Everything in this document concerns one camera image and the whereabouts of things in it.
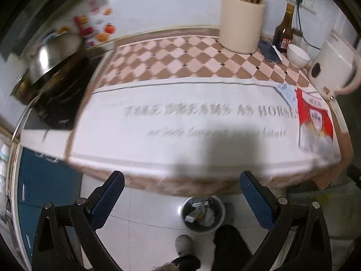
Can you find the white bowl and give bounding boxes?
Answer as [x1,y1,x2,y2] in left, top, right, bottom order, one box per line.
[287,44,311,69]

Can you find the checkered tablecloth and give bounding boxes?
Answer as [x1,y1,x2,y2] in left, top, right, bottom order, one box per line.
[65,28,354,196]

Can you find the small seasoning jar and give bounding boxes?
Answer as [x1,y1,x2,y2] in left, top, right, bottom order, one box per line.
[292,28,304,46]

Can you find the blue base cabinet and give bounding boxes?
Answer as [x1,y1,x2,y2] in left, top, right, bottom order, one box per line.
[17,147,82,260]

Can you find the grey slipper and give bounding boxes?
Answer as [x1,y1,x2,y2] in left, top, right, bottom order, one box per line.
[175,235,194,257]

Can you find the black induction cooktop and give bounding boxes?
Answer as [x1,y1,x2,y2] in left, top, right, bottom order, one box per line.
[24,54,113,132]

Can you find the dark sauce bottle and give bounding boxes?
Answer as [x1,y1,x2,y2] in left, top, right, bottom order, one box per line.
[272,3,295,54]

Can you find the round grey trash bin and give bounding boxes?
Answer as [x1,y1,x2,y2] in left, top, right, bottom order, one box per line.
[181,195,226,233]

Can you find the colourful wall stickers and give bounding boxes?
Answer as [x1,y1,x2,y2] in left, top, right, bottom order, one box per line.
[58,1,117,47]

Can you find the person's dark clothing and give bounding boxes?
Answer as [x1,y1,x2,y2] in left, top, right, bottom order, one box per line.
[152,225,253,271]

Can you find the black plug with cable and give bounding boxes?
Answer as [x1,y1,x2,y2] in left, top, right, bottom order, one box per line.
[295,0,322,50]

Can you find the pale blue paper sachet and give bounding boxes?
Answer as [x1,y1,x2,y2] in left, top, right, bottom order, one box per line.
[275,84,298,110]

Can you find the dark smartphone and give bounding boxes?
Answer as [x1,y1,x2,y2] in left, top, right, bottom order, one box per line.
[259,40,282,64]

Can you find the white electric kettle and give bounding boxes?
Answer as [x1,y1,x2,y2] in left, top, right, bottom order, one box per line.
[307,30,361,100]

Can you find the cream utensil holder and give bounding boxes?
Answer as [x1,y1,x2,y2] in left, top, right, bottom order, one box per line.
[219,0,266,55]

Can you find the red and white snack bag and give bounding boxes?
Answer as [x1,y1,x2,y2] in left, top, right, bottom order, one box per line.
[296,88,342,157]

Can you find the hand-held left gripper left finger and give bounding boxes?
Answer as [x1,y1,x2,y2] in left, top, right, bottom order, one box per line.
[32,171,125,271]

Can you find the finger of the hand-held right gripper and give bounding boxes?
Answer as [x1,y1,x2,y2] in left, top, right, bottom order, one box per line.
[347,164,361,187]

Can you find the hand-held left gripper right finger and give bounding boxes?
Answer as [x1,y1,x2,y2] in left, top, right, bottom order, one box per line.
[239,171,333,271]

